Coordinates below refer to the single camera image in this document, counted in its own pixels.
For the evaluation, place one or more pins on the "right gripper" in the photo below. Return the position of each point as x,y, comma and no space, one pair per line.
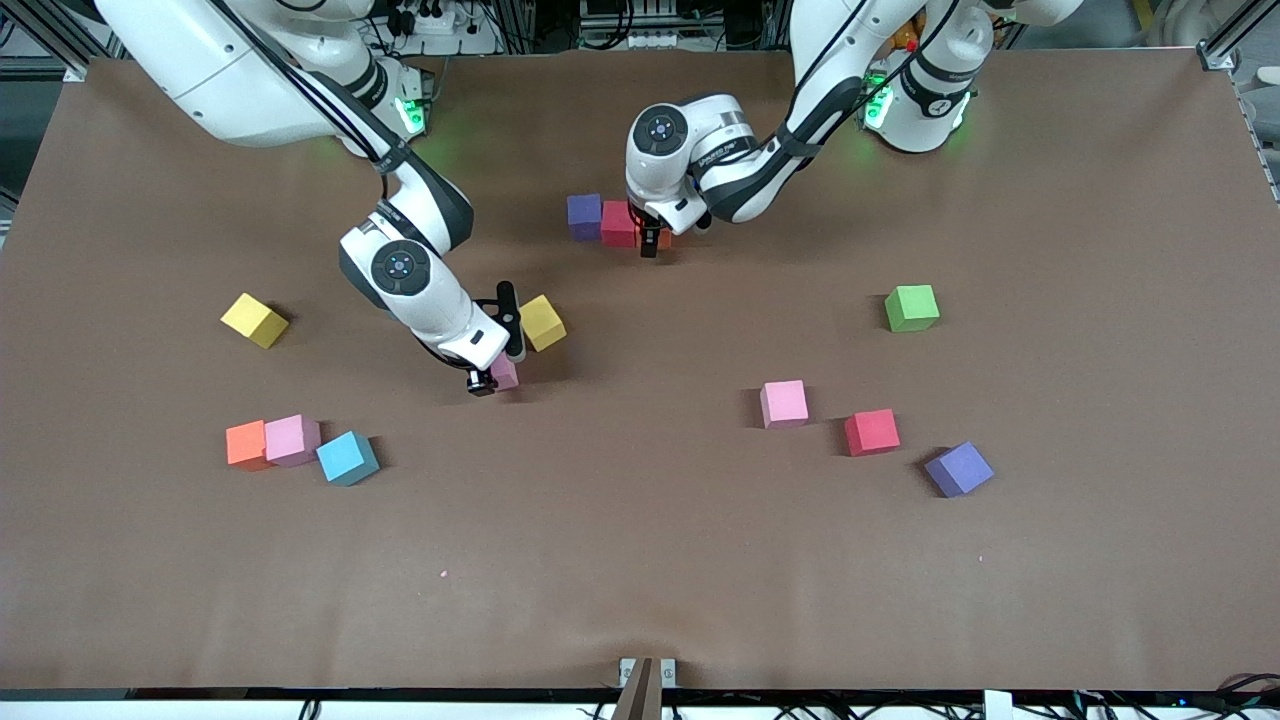
481,381

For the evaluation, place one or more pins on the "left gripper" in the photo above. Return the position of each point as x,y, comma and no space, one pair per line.
650,239

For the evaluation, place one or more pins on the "pink foam block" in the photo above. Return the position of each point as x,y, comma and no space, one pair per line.
506,375
783,403
290,440

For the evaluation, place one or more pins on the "red foam block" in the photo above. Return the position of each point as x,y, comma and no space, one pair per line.
618,225
871,431

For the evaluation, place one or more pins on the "purple foam block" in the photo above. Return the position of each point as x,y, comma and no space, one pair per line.
958,468
584,215

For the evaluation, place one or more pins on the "yellow foam block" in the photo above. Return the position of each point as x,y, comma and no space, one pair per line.
545,322
252,318

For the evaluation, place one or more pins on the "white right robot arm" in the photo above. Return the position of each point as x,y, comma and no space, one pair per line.
230,80

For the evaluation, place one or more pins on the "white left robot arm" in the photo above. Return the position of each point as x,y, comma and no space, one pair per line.
690,125

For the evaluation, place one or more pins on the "cyan foam block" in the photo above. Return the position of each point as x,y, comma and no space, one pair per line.
345,457

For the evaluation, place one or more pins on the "grey electronics rack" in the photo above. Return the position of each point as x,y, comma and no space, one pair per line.
650,40

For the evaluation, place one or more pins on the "green foam block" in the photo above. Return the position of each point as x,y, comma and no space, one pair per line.
911,308

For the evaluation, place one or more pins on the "white power strip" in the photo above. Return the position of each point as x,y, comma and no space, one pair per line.
470,40

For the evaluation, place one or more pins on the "white paper tag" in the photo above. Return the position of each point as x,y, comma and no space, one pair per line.
998,705

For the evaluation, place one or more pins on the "grey metal table edge bracket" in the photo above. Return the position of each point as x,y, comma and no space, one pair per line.
627,668

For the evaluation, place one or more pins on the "brown tapered post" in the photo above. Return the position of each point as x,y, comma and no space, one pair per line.
640,695

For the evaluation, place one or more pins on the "aluminium frame strut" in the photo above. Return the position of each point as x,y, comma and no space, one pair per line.
1240,30
50,35

